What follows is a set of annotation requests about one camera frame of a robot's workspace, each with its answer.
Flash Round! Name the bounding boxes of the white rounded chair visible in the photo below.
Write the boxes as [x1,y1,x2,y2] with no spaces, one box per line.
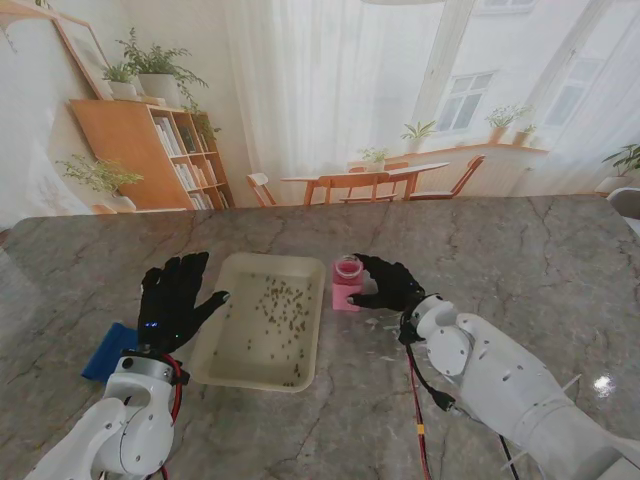
[606,187,640,221]

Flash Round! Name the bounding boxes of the large plant white pot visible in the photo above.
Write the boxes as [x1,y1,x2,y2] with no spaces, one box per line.
[115,27,210,109]

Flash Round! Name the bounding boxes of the trailing ivy plant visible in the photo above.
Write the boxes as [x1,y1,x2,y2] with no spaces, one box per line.
[182,102,222,144]

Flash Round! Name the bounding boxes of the wooden bookshelf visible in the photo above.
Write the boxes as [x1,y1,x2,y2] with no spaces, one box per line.
[68,98,236,211]

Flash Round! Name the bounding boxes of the red black arm cable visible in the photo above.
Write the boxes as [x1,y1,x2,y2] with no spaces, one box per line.
[403,324,519,480]
[159,354,189,480]

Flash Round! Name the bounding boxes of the broad leaf potted plant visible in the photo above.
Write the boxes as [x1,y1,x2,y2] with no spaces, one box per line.
[599,143,640,194]

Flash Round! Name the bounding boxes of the red black left arm cable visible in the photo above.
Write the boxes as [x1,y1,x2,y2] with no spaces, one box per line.
[159,354,189,480]

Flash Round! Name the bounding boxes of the leaning wooden picture frame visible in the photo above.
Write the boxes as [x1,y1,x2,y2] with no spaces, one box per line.
[51,17,116,102]

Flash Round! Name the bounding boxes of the square pink jar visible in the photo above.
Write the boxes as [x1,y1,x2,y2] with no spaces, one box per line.
[331,254,365,314]

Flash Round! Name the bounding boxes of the cream baking tray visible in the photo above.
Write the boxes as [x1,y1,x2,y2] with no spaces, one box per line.
[189,252,327,394]

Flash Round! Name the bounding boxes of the scattered green beans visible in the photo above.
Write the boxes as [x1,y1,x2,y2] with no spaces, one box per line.
[212,274,314,389]

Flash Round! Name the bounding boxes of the red black right arm cable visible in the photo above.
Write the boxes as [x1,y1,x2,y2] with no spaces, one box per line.
[403,324,519,480]

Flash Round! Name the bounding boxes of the bushy plant terracotta pot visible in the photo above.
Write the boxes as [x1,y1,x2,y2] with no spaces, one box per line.
[484,103,535,146]

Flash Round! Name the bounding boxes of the wooden chair with backrest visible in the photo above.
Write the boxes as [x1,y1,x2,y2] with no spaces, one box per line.
[339,172,397,204]

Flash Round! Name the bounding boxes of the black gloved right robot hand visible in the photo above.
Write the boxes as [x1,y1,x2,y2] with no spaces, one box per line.
[348,252,426,314]

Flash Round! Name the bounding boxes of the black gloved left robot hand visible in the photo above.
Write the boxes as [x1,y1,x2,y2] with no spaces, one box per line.
[138,251,232,356]

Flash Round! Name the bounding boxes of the small plant terracotta pot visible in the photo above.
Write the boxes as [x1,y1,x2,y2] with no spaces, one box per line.
[513,124,539,148]

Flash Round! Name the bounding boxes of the wooden dining table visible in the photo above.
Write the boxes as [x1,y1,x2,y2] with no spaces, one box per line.
[280,162,451,206]

